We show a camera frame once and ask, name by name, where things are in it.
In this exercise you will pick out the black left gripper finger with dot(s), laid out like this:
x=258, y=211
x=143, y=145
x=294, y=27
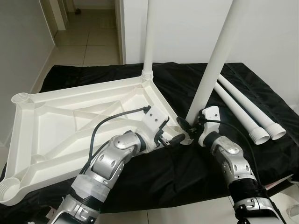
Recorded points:
x=177, y=139

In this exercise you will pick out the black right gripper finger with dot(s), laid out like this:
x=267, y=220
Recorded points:
x=184, y=125

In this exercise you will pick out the white plastic table leg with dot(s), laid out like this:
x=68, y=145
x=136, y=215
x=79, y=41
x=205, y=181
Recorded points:
x=215, y=60
x=150, y=37
x=238, y=112
x=252, y=105

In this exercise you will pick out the white plastic children table top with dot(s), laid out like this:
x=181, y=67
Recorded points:
x=56, y=140

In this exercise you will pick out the black fabric table cover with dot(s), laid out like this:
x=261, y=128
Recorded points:
x=261, y=158

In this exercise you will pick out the white standing fan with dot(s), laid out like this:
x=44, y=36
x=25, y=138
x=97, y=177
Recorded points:
x=293, y=210

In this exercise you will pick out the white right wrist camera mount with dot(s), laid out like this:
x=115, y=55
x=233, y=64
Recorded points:
x=210, y=114

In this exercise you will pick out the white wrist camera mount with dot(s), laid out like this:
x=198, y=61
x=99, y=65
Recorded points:
x=210, y=114
x=154, y=119

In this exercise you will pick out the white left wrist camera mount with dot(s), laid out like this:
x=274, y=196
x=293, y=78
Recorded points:
x=154, y=119

